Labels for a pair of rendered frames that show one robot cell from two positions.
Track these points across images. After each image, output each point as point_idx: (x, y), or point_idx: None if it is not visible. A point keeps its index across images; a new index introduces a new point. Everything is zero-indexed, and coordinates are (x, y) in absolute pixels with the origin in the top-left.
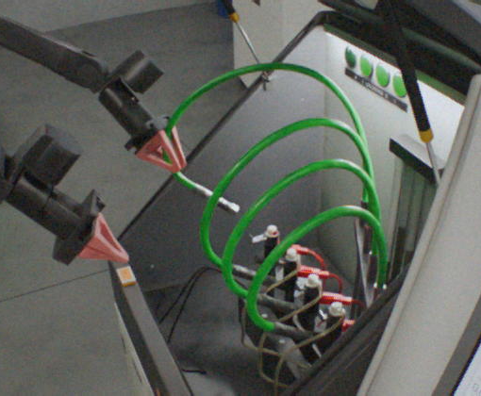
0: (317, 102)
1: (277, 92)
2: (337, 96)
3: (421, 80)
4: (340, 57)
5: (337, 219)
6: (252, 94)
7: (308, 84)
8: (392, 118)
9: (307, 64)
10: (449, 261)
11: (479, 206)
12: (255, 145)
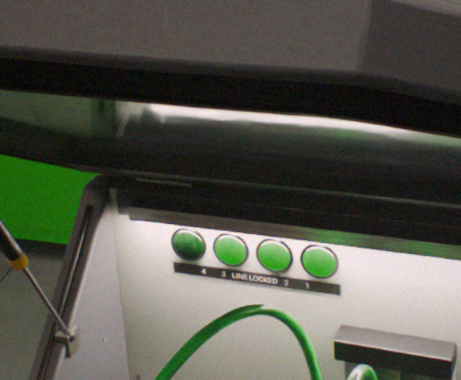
0: (117, 331)
1: (80, 349)
2: (157, 309)
3: (390, 249)
4: (157, 248)
5: None
6: (55, 374)
7: (106, 310)
8: (306, 309)
9: (102, 281)
10: None
11: None
12: None
